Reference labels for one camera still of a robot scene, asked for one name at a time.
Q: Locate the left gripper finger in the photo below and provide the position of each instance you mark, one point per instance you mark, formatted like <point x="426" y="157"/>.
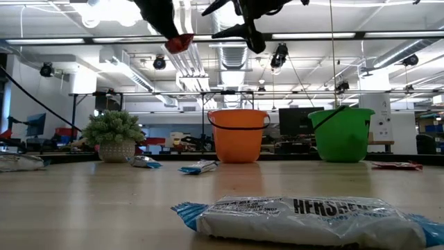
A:
<point x="157" y="15"/>

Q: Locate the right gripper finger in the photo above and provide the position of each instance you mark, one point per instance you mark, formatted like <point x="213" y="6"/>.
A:
<point x="220" y="6"/>
<point x="248" y="32"/>

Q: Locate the red candy packet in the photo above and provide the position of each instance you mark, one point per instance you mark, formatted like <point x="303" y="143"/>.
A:
<point x="397" y="165"/>
<point x="178" y="44"/>

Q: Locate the white blue candy bar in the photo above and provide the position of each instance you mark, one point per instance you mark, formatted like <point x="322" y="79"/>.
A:
<point x="21" y="162"/>
<point x="198" y="167"/>
<point x="144" y="162"/>
<point x="312" y="222"/>

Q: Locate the monitor on arm mount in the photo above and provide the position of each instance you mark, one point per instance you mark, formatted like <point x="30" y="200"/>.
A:
<point x="35" y="124"/>

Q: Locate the black overhead light beam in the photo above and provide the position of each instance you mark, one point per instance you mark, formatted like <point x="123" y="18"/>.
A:
<point x="312" y="35"/>

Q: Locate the black background monitor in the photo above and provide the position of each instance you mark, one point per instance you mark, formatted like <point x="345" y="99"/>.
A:
<point x="295" y="121"/>

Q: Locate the orange plastic bucket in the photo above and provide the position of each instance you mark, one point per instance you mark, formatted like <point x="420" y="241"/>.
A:
<point x="237" y="139"/>

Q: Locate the artificial green potted plant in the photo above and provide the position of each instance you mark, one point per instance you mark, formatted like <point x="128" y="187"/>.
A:
<point x="112" y="133"/>

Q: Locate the green plastic bucket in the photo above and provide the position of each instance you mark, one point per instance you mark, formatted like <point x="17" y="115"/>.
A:
<point x="341" y="139"/>

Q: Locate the red blue storage bins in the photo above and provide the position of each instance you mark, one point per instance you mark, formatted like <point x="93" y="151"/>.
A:
<point x="64" y="132"/>

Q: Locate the black ceiling camera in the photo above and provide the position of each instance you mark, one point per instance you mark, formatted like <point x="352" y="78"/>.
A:
<point x="279" y="55"/>
<point x="46" y="69"/>
<point x="411" y="60"/>
<point x="159" y="62"/>
<point x="341" y="86"/>

